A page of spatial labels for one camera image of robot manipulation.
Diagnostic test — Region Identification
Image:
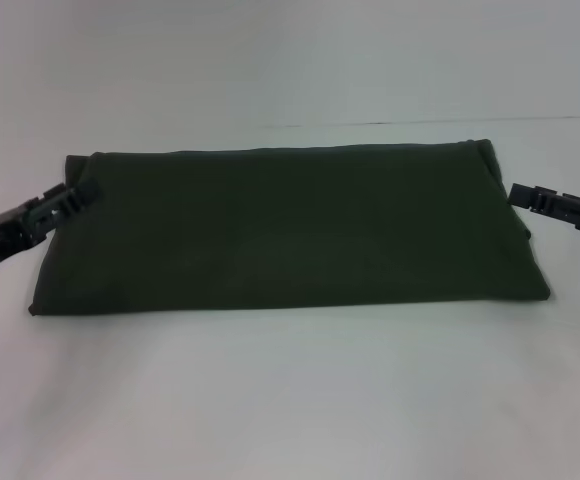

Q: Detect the dark green t-shirt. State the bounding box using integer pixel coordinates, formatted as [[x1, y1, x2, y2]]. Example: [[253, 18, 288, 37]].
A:
[[27, 138, 552, 318]]

